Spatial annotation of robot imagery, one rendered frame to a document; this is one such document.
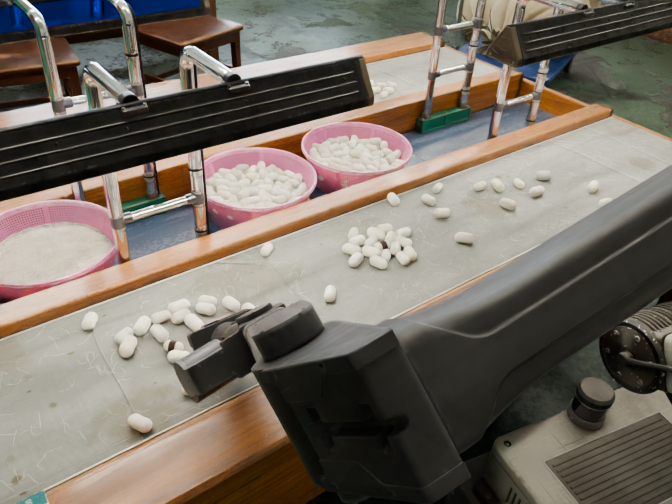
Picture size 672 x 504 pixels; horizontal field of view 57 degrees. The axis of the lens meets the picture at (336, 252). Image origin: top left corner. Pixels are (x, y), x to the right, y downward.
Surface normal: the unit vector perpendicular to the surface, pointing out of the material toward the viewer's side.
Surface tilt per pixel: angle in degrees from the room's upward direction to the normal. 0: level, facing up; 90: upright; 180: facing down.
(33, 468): 0
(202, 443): 0
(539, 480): 2
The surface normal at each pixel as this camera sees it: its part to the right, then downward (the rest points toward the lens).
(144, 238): 0.05, -0.80
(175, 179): 0.59, 0.50
